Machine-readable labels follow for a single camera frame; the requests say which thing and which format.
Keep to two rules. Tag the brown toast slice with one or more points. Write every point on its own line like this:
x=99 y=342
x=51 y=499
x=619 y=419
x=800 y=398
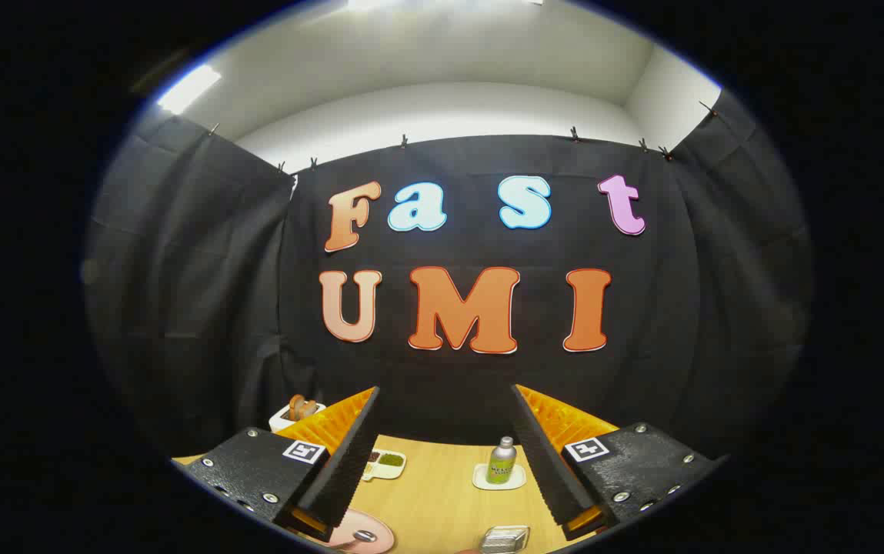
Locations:
x=296 y=406
x=310 y=408

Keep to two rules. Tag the white square coaster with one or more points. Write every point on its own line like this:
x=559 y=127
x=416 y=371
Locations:
x=482 y=482

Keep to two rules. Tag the green soda bottle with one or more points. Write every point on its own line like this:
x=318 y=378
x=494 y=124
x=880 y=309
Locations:
x=501 y=465

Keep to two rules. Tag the pink plate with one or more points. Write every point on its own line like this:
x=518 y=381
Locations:
x=380 y=542

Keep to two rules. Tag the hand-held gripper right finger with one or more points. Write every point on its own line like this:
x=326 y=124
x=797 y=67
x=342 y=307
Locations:
x=545 y=462

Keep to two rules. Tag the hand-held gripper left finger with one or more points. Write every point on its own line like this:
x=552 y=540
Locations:
x=349 y=462

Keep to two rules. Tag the row of small cloth clips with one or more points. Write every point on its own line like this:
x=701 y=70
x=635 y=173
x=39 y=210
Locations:
x=404 y=141

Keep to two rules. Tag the white divided dish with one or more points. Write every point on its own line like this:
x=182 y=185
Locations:
x=386 y=471

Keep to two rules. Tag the pile of green beans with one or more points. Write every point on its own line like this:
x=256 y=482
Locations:
x=390 y=460

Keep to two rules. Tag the cream toaster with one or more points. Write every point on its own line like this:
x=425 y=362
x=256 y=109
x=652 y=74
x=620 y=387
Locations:
x=281 y=421

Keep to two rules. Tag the ceiling light panel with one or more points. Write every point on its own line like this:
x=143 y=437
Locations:
x=188 y=88

